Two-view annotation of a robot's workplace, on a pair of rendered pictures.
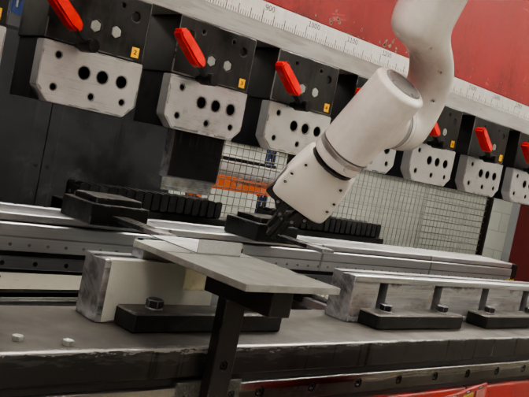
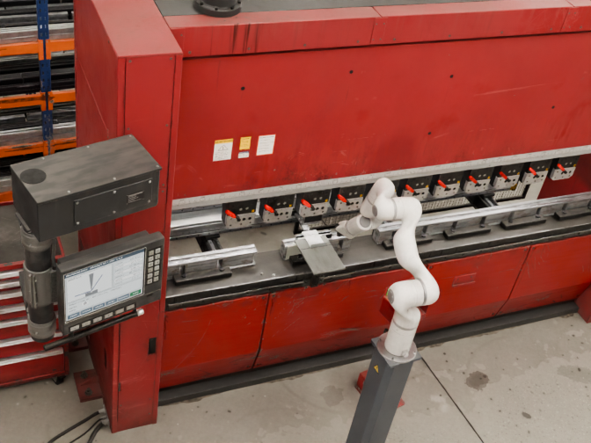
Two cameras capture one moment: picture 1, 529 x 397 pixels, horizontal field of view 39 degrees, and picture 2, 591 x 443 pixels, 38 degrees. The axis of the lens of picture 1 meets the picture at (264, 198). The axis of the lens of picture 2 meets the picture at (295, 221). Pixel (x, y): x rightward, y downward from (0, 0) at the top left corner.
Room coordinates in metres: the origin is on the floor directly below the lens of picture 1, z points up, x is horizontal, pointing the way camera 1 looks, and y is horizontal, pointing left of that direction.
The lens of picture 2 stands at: (-2.19, -0.62, 3.90)
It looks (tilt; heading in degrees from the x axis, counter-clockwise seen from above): 39 degrees down; 14
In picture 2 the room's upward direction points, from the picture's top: 11 degrees clockwise
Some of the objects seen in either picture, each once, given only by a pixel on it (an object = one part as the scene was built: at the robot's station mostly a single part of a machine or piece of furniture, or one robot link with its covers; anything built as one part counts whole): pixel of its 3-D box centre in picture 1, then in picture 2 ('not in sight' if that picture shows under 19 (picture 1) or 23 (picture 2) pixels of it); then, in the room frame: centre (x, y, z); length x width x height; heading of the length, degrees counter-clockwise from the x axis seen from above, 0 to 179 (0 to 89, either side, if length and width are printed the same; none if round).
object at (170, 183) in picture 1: (191, 163); (312, 217); (1.20, 0.13, 1.13); 0.10 x 0.02 x 0.10; 133
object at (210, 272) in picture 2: not in sight; (202, 275); (0.75, 0.52, 0.89); 0.30 x 0.05 x 0.03; 133
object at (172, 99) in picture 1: (195, 79); (312, 199); (1.18, 0.14, 1.26); 0.15 x 0.09 x 0.17; 133
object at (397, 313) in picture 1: (412, 318); (407, 241); (1.57, -0.36, 0.89); 0.30 x 0.05 x 0.03; 133
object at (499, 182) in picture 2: not in sight; (505, 171); (2.00, -0.74, 1.26); 0.15 x 0.09 x 0.17; 133
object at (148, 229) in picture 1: (127, 216); (298, 214); (1.32, 0.23, 1.01); 0.26 x 0.12 x 0.05; 43
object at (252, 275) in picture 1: (234, 266); (319, 254); (1.09, 0.02, 1.00); 0.26 x 0.18 x 0.01; 43
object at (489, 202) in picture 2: not in sight; (473, 189); (2.40, -0.60, 0.81); 0.64 x 0.08 x 0.14; 43
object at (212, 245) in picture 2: not in sight; (203, 228); (1.17, 0.71, 0.81); 0.64 x 0.08 x 0.14; 43
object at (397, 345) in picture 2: not in sight; (400, 334); (0.65, -0.52, 1.09); 0.19 x 0.19 x 0.18
